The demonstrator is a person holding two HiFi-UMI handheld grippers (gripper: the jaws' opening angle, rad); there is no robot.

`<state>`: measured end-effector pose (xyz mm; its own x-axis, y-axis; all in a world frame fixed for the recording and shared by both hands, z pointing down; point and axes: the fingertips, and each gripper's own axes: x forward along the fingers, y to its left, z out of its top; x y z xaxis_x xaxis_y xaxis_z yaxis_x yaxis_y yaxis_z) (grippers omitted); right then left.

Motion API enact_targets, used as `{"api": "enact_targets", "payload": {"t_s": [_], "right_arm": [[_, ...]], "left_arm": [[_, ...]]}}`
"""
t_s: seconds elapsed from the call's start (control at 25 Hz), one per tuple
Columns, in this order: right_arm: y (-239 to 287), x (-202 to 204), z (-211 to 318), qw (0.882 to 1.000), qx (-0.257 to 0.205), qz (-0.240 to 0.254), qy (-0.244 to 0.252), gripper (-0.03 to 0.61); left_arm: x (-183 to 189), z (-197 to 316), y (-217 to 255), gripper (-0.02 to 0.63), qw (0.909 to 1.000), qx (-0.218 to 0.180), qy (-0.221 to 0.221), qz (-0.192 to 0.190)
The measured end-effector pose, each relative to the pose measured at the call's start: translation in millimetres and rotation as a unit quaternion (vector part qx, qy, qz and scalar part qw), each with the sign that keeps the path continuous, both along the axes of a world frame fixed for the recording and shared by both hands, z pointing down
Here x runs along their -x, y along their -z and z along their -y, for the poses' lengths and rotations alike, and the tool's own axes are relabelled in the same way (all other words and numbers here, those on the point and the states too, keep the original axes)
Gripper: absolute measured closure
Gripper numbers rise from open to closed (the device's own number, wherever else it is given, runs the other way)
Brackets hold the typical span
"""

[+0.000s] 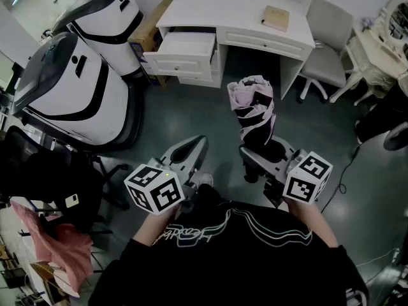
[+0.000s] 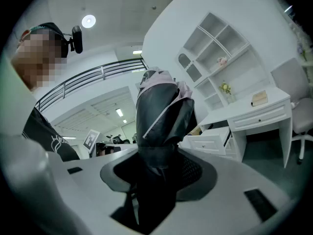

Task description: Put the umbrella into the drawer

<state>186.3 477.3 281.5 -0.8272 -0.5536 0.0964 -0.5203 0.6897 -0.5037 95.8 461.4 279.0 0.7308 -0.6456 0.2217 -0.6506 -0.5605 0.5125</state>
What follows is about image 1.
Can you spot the black office chair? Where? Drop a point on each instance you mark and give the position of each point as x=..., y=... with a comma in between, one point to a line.
x=41, y=177

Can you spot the person's black printed shirt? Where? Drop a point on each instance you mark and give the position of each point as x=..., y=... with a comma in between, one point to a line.
x=229, y=266

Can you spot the brown cardboard box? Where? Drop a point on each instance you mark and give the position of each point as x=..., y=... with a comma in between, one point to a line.
x=150, y=33

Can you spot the person's right forearm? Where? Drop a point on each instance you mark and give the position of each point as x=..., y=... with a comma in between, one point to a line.
x=315, y=225

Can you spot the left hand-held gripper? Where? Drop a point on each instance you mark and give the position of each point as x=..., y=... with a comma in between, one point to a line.
x=153, y=190

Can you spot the person's left forearm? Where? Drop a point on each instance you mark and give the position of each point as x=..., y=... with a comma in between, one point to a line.
x=154, y=228

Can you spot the pink and black umbrella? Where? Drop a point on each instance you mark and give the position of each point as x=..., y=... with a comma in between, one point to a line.
x=252, y=107

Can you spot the white desk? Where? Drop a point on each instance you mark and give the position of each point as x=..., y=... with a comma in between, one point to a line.
x=223, y=11

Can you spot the brown wooden table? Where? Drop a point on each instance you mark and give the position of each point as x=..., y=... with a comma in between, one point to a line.
x=48, y=282

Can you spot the purple flower bunch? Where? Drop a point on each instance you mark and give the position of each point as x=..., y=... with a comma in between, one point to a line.
x=368, y=23

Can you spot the person's black trouser leg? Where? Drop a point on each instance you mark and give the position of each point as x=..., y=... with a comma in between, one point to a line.
x=210, y=193

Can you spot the tan book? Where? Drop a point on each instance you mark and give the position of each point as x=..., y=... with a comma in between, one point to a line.
x=276, y=18

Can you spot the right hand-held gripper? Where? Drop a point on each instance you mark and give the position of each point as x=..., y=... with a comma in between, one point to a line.
x=306, y=180

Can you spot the cream vanity table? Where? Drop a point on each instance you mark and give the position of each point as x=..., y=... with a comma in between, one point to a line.
x=373, y=56

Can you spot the person's white shoe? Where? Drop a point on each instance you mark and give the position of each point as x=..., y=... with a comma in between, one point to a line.
x=204, y=179

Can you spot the grey padded chair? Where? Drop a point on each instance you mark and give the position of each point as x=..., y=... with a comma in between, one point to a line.
x=325, y=65

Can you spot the pink cloth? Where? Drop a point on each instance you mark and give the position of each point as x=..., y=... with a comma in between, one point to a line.
x=63, y=247

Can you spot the oval cream framed mirror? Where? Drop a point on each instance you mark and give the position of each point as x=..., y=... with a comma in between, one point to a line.
x=398, y=19

